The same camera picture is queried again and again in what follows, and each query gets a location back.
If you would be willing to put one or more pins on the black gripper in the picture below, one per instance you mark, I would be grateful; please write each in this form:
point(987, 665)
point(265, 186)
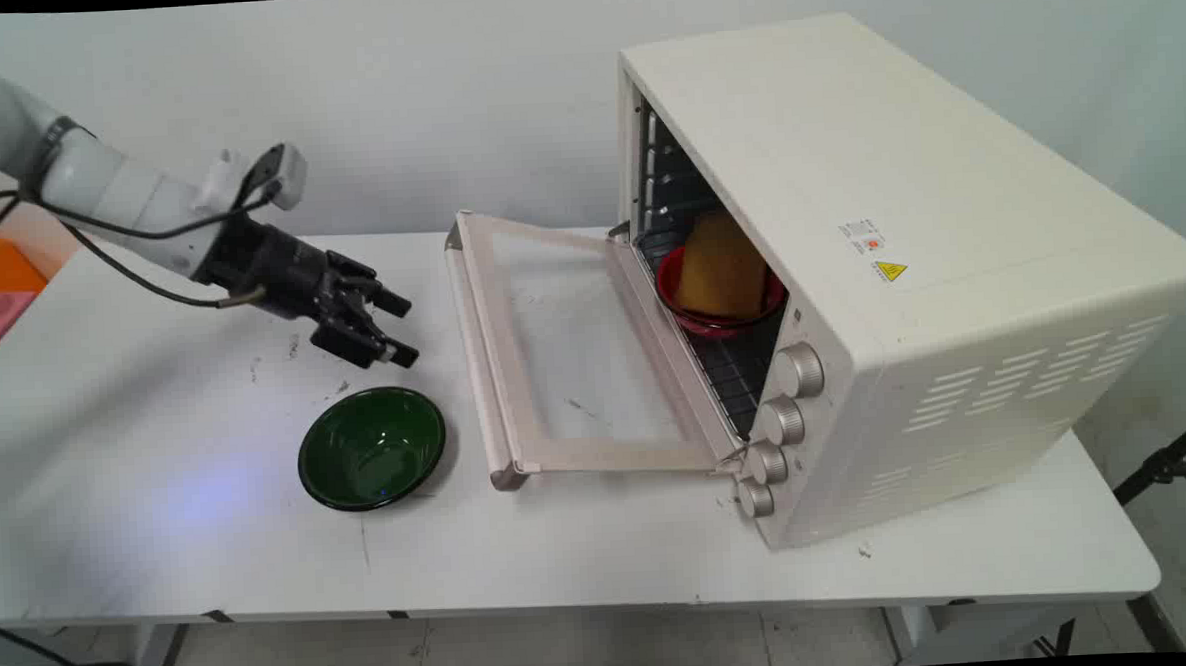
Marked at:
point(275, 267)

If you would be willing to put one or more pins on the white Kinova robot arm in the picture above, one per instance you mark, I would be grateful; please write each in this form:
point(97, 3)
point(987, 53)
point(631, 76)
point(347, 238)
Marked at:
point(96, 180)

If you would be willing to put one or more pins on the dark green bowl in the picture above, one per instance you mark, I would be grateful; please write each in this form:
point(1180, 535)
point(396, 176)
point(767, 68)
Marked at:
point(372, 448)

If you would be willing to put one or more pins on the glass oven door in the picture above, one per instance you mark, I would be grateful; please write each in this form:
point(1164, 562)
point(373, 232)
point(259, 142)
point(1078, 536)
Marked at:
point(563, 344)

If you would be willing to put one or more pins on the red bowl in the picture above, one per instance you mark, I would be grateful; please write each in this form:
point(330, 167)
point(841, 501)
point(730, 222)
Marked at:
point(717, 313)

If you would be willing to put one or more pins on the yellow bread loaf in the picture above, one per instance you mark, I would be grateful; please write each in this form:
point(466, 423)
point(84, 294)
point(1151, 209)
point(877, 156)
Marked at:
point(720, 265)

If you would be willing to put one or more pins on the metal oven rack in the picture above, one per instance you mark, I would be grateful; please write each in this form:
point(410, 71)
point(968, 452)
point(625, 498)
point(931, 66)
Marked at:
point(730, 372)

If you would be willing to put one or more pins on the orange box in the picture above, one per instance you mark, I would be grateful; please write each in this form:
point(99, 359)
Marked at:
point(10, 266)

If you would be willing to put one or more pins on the silver oven knob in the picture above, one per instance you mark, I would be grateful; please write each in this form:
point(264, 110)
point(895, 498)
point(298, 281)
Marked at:
point(783, 421)
point(767, 463)
point(755, 498)
point(800, 370)

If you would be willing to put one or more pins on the white toaster oven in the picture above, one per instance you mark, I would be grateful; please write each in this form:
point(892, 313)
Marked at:
point(910, 259)

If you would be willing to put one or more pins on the black tripod leg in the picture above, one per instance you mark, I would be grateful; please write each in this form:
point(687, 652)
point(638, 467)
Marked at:
point(1164, 463)

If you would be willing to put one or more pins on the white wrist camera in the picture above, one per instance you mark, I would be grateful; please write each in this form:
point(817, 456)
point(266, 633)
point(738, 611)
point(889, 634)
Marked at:
point(264, 175)

